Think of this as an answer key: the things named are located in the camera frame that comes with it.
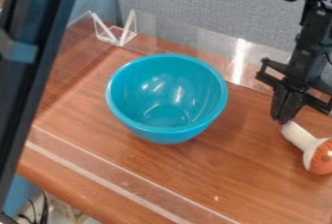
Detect blue plastic bowl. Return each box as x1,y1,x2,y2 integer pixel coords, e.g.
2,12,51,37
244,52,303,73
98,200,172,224
105,53,229,144

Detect clear acrylic corner bracket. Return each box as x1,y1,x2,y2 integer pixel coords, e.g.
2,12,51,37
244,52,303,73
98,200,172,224
67,10,138,47

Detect clear acrylic barrier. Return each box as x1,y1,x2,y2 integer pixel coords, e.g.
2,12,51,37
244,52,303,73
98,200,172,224
73,11,291,94
26,127,239,224

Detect black cables under table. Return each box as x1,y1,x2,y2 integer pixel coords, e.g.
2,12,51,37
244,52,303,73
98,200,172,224
0,190,51,224

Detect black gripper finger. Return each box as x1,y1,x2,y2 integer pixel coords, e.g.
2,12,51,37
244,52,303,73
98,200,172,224
277,91,307,124
271,84,291,121

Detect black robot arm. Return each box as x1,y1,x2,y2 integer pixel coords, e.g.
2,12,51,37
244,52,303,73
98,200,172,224
0,0,332,224

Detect white brown toy mushroom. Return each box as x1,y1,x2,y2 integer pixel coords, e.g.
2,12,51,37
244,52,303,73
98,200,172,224
281,121,332,176

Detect clear acrylic back barrier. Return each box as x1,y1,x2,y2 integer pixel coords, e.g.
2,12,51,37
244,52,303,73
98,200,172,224
73,11,291,94

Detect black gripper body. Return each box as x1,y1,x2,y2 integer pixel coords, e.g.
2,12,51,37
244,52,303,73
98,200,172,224
256,46,332,115

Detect clear acrylic front barrier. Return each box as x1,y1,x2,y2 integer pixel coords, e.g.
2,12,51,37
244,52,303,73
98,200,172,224
26,127,239,224

